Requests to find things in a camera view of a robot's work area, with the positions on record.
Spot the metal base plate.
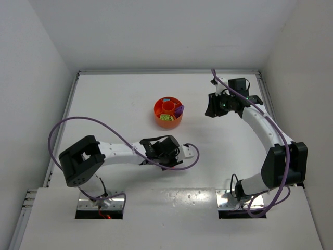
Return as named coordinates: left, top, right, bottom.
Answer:
left=76, top=191, right=126, bottom=212
left=215, top=189, right=266, bottom=211

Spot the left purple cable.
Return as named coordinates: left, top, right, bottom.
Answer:
left=48, top=117, right=200, bottom=209

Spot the aluminium table frame rail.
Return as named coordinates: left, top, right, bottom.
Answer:
left=7, top=68, right=305, bottom=250

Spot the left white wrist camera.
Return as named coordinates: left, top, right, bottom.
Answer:
left=178, top=144, right=195, bottom=160

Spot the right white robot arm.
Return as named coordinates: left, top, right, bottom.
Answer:
left=205, top=78, right=308, bottom=201

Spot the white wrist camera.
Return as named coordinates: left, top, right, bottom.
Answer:
left=178, top=144, right=195, bottom=160
left=211, top=77, right=227, bottom=96

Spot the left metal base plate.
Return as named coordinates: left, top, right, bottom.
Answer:
left=76, top=191, right=126, bottom=212

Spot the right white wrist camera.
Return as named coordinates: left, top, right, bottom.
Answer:
left=211, top=77, right=227, bottom=96

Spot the purple curved lego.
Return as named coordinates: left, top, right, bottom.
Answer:
left=174, top=105, right=184, bottom=118

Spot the bright green lego brick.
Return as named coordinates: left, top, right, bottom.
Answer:
left=160, top=114, right=170, bottom=121

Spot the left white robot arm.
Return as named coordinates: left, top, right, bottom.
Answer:
left=59, top=135, right=188, bottom=200

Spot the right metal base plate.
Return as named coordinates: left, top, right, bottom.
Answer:
left=215, top=189, right=266, bottom=211

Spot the orange round divided container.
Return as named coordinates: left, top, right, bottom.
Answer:
left=153, top=96, right=184, bottom=129

